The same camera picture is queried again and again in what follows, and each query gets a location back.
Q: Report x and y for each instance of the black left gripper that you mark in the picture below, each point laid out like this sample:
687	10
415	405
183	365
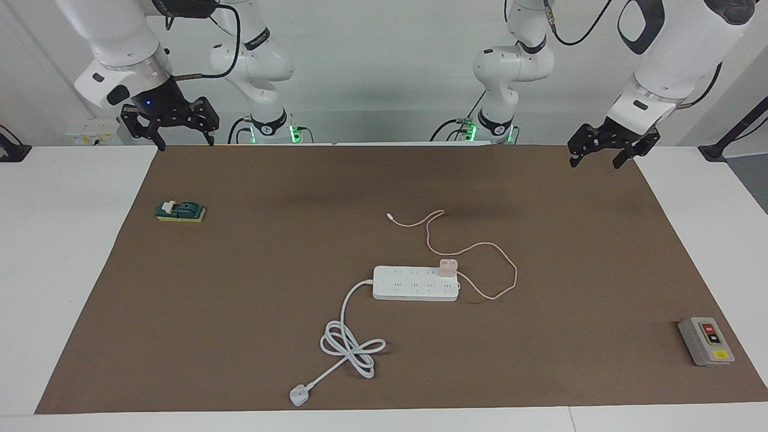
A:
618	137

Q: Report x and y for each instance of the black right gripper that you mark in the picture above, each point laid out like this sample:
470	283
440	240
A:
165	105

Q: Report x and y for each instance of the pink charger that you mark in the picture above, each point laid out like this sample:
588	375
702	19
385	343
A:
449	268

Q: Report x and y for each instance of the white power strip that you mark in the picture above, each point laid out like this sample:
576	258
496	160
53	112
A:
402	285

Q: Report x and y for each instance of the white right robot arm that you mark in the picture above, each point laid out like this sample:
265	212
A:
120	30

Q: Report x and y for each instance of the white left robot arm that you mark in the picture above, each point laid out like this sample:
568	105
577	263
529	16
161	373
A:
690	54

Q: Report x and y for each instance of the brown table mat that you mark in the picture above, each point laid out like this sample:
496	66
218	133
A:
240	300

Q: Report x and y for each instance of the green knife switch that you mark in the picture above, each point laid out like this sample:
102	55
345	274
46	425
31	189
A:
186	210

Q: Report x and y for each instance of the white wall socket box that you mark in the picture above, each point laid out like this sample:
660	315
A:
90	135

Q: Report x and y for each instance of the black clamp mount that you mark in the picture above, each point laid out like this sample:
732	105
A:
12	153

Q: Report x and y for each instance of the grey on-off switch box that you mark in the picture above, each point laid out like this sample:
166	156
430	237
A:
708	342

